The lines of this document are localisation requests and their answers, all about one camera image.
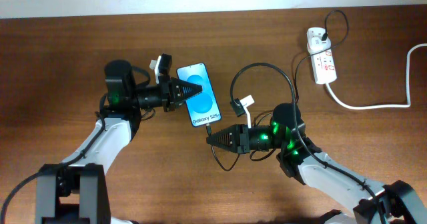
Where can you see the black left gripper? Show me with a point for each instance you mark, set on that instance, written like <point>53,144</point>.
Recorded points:
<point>173,84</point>

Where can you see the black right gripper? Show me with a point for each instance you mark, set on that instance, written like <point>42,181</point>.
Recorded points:
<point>244,147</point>

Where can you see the blue Galaxy smartphone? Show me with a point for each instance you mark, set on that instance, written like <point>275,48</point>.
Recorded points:
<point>202,108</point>

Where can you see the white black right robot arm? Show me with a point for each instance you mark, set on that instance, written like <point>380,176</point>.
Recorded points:
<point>370,201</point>

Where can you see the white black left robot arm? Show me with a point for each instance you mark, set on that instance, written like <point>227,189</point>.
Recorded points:
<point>75,190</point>

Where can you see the white charger adapter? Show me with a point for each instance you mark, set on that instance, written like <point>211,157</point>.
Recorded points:
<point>315,43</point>

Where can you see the white power strip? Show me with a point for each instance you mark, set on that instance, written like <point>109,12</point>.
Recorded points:
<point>323,67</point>

